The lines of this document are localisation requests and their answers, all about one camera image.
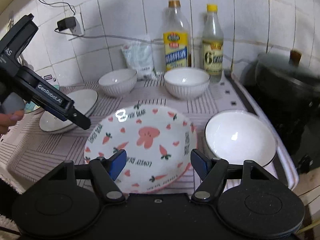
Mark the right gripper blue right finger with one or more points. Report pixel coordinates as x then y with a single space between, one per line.
212 172

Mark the wall label sticker low left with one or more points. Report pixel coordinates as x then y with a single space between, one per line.
50 78

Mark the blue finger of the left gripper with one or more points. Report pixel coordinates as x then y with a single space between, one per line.
78 118
57 111

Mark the teal fried egg plate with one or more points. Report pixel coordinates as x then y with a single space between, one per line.
31 107

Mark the cooking wine bottle yellow label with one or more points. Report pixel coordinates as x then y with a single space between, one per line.
176 37

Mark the white ribbed bowl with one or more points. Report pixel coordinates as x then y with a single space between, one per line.
186 83
240 139
118 82

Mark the striped table cloth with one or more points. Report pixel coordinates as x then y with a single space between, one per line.
28 153

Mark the white sun plate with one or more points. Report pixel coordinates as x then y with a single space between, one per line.
84 100

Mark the white wall socket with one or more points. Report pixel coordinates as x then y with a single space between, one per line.
78 30

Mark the white plastic salt bag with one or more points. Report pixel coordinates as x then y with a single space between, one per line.
138 56

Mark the pink rabbit carrot plate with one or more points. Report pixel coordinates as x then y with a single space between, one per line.
157 139

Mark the black wok with glass lid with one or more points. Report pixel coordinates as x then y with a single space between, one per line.
288 94

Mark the white vinegar bottle yellow cap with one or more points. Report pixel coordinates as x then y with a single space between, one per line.
212 44

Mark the person's left hand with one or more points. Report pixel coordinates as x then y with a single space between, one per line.
8 120

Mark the black power adapter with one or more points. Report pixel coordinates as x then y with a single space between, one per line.
66 23

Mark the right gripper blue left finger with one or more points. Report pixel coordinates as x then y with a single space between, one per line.
104 174

